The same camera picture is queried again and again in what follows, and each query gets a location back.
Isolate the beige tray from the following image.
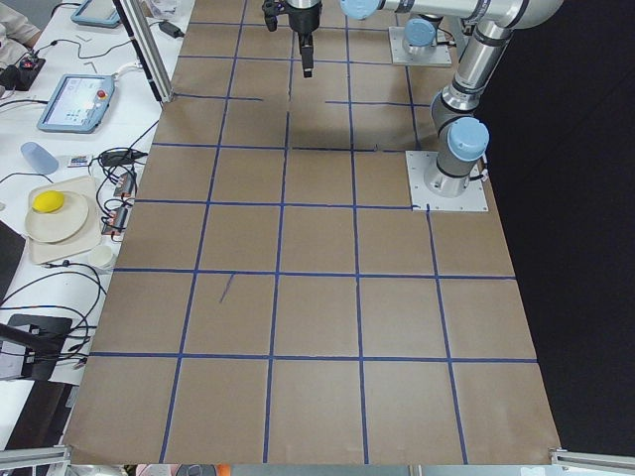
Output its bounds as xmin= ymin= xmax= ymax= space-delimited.
xmin=24 ymin=176 xmax=101 ymax=265

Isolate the aluminium frame post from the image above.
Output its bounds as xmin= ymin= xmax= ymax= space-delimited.
xmin=113 ymin=0 xmax=174 ymax=103

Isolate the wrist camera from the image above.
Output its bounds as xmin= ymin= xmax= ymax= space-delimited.
xmin=262 ymin=0 xmax=279 ymax=32

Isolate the beige plate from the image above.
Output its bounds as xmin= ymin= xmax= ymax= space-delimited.
xmin=25 ymin=191 xmax=89 ymax=243

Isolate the black power adapter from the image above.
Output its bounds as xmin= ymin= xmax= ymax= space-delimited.
xmin=159 ymin=21 xmax=185 ymax=39

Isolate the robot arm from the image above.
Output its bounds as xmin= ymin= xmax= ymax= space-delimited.
xmin=339 ymin=1 xmax=563 ymax=198
xmin=402 ymin=14 xmax=455 ymax=56

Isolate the blue plastic cup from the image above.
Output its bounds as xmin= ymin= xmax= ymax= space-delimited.
xmin=20 ymin=142 xmax=59 ymax=176

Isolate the blue teach pendant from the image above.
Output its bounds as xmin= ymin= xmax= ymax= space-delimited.
xmin=37 ymin=74 xmax=115 ymax=134
xmin=70 ymin=0 xmax=120 ymax=29

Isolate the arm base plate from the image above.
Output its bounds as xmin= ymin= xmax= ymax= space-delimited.
xmin=388 ymin=19 xmax=451 ymax=67
xmin=406 ymin=151 xmax=488 ymax=212

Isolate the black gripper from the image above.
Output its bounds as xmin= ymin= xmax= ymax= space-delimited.
xmin=290 ymin=8 xmax=321 ymax=78

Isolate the yellow lemon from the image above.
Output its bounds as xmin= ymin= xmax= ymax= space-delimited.
xmin=32 ymin=190 xmax=65 ymax=213

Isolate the black camera stand base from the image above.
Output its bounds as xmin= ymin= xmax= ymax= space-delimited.
xmin=1 ymin=313 xmax=72 ymax=381

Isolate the white paper cup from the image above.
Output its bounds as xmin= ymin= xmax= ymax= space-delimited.
xmin=87 ymin=245 xmax=117 ymax=273

